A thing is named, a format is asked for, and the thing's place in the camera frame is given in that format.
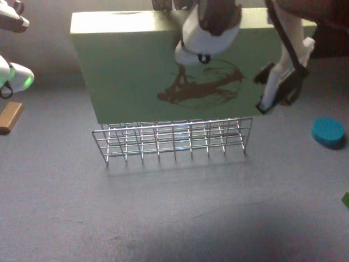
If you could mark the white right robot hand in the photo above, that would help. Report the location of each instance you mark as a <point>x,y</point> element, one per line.
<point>207,41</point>

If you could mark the light green rectangular box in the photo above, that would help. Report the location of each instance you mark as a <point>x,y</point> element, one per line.
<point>131,76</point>

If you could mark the blue round disc block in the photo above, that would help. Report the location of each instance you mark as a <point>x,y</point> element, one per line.
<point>327,131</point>

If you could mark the grey table cloth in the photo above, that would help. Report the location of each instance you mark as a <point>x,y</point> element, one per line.
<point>174,204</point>

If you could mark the green block with white eight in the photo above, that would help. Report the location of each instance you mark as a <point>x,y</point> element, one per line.
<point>346,199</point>

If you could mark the brown wooden block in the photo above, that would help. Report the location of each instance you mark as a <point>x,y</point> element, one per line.
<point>9,116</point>

